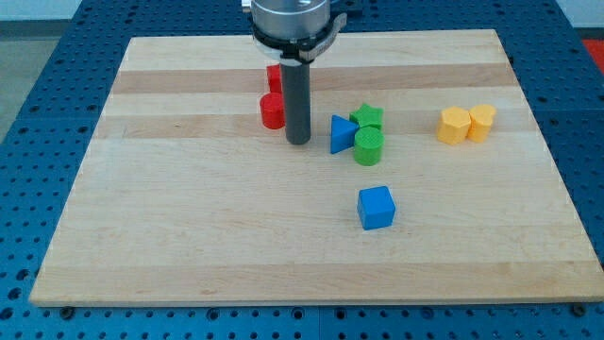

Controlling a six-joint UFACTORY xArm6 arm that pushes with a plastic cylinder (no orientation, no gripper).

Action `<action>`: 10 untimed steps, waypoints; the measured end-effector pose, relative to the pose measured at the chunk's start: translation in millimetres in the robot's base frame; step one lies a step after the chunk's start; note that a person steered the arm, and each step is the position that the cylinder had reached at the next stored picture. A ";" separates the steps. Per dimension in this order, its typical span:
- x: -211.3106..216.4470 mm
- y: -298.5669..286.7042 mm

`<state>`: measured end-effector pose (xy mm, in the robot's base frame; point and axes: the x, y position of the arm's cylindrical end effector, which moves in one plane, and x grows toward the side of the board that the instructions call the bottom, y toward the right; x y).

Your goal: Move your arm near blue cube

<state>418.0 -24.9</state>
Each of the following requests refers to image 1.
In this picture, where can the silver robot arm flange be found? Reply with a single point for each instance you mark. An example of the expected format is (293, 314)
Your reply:
(293, 32)

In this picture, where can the blue cube block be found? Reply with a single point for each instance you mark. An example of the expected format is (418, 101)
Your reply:
(376, 208)

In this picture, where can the red cube block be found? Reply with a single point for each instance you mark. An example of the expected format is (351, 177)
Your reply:
(274, 78)

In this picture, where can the blue triangle block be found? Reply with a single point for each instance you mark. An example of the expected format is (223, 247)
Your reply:
(342, 134)

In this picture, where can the red cylinder block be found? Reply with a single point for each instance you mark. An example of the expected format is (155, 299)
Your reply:
(272, 111)

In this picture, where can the green cylinder block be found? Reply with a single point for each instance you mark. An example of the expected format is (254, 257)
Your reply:
(368, 145)

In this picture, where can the green star block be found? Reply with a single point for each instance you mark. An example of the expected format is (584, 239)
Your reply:
(367, 116)

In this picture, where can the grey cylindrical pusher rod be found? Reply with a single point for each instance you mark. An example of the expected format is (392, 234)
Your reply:
(295, 85)

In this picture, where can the wooden board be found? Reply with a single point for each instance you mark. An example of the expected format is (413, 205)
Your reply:
(184, 198)

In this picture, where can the yellow hexagon block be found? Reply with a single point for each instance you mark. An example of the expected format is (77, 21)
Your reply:
(453, 125)

